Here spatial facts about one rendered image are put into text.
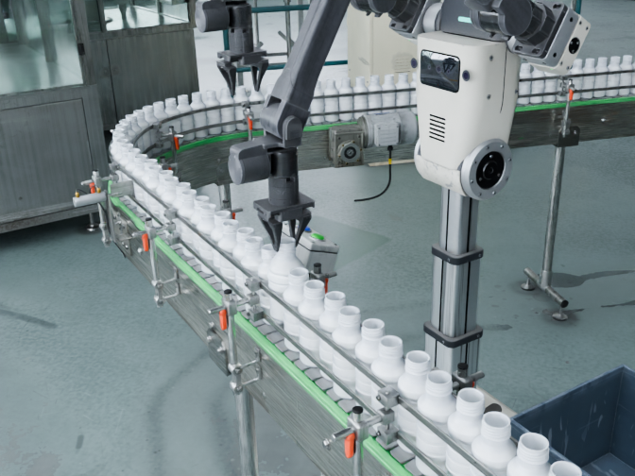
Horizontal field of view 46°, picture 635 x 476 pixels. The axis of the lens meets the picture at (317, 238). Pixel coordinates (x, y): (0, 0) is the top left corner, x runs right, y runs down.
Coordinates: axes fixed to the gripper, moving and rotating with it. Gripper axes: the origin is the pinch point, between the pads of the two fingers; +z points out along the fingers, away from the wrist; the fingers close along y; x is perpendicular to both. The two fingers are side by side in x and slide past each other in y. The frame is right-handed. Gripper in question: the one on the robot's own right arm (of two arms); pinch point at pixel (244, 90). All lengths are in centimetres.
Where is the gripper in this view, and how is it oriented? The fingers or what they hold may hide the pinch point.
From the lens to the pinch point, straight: 181.3
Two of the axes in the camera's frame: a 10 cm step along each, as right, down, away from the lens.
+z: 0.3, 9.1, 4.1
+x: 5.2, 3.4, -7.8
